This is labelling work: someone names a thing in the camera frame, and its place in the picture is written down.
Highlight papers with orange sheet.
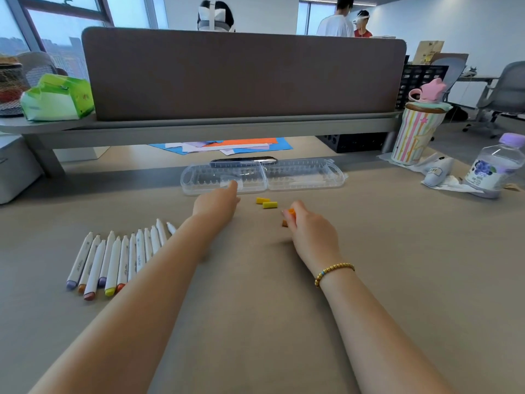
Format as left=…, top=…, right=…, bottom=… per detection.
left=165, top=142, right=271, bottom=157

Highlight clear bottle purple cap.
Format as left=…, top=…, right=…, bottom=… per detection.
left=463, top=133, right=525, bottom=200

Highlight group of warm-coloured white markers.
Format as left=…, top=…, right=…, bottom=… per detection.
left=66, top=218, right=177, bottom=302

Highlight black plastic file rack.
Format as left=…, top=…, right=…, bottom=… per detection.
left=395, top=64, right=450, bottom=110

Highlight gold bead bracelet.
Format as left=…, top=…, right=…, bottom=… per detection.
left=314, top=263, right=355, bottom=288

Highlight person's left hand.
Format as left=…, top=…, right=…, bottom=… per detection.
left=190, top=180, right=242, bottom=234

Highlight group of warm-coloured marker caps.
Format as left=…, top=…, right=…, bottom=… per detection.
left=256, top=196, right=289, bottom=227

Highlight coloured paper sheets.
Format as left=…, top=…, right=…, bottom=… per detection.
left=149, top=137, right=294, bottom=155

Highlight striped tumbler pink lid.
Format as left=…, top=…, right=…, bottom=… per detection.
left=390, top=77, right=453, bottom=166

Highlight orange paper sheet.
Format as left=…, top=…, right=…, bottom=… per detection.
left=203, top=138, right=279, bottom=148

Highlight person's left forearm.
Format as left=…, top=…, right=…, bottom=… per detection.
left=31, top=217, right=224, bottom=394

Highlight white desk organizer box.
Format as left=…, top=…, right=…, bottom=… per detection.
left=0, top=133, right=44, bottom=205

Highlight dark window frame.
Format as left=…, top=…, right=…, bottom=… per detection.
left=4, top=0, right=161, bottom=70

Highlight clear plastic marker case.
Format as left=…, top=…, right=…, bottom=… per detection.
left=180, top=158, right=346, bottom=196

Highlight grey desk riser shelf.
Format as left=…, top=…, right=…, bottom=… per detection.
left=0, top=110, right=405, bottom=179

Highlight black mesh pen holder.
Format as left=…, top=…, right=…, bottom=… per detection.
left=0, top=57, right=32, bottom=118

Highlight white plush toy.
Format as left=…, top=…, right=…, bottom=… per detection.
left=422, top=156, right=455, bottom=188

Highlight person's right hand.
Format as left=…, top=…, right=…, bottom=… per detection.
left=282, top=200, right=342, bottom=276

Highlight black smartphone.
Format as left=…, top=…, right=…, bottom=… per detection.
left=209, top=156, right=278, bottom=169

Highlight brown fabric desk divider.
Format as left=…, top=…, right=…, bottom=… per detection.
left=81, top=26, right=407, bottom=121

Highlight white tissue paper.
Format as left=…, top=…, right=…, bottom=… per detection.
left=377, top=151, right=485, bottom=194

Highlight green tissue pack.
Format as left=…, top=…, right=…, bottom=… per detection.
left=20, top=73, right=95, bottom=121

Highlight person's right forearm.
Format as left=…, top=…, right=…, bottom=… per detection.
left=316, top=266, right=456, bottom=394

